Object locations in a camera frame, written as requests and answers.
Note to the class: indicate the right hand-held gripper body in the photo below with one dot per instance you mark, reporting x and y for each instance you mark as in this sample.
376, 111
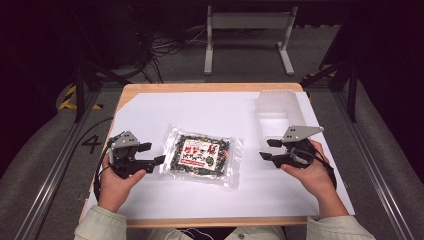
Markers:
300, 132

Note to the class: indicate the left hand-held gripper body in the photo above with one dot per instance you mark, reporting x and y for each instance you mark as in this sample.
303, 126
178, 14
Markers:
125, 140

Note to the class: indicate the translucent plastic container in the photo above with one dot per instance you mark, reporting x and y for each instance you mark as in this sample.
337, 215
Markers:
278, 103

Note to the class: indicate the clear seaweed snack packet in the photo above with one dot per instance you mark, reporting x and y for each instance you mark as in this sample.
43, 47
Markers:
200, 155

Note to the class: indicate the person's right hand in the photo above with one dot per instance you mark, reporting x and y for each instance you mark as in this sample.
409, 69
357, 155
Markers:
313, 178

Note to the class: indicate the person's left hand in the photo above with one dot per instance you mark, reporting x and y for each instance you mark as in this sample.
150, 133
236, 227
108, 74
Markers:
113, 190

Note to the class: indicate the white paper sheet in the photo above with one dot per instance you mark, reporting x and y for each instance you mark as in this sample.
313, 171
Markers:
213, 110

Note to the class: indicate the black tripod stand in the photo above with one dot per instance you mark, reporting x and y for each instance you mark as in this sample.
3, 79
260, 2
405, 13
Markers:
350, 83
80, 83

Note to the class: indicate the white metal stand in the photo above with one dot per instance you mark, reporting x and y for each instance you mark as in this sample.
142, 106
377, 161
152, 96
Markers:
250, 20

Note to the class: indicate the aluminium floor rail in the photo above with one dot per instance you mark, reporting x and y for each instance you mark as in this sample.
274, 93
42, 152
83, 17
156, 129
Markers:
50, 186
376, 173

